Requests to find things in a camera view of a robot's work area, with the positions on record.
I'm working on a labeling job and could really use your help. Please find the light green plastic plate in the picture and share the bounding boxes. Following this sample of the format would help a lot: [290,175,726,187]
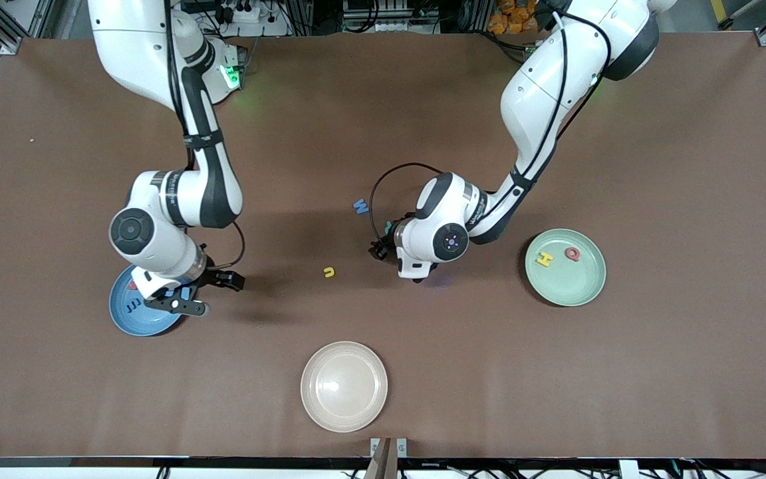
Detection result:
[525,228,607,307]

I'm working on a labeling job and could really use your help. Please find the blue plastic plate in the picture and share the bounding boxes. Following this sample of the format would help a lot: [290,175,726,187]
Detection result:
[108,265,188,337]

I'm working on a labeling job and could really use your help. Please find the beige plastic plate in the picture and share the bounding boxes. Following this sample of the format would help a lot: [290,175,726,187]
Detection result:
[300,341,389,434]

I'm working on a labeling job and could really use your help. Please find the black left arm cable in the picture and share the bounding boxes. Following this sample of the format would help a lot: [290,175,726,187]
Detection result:
[369,10,613,247]

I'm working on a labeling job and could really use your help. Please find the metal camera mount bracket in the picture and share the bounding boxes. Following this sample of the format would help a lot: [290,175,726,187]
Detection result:
[364,437,408,479]

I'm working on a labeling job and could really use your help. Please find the background electronics unit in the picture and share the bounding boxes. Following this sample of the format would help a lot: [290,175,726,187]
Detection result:
[343,0,444,34]

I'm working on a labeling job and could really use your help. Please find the white power strip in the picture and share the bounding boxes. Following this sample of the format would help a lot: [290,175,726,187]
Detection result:
[213,0,264,25]

